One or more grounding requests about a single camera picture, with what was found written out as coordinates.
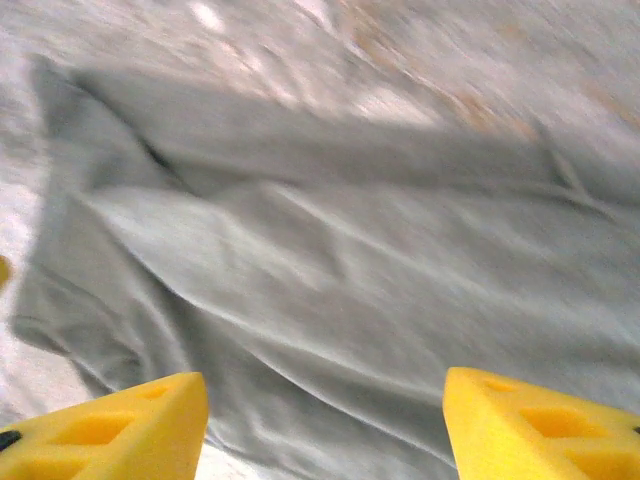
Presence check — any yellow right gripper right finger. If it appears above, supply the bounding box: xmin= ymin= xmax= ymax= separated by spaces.
xmin=442 ymin=367 xmax=640 ymax=480

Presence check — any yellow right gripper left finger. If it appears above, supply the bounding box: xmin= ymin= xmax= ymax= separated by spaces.
xmin=0 ymin=372 xmax=209 ymax=480

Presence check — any grey green t-shirt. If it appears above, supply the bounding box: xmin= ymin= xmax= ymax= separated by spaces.
xmin=9 ymin=52 xmax=640 ymax=480

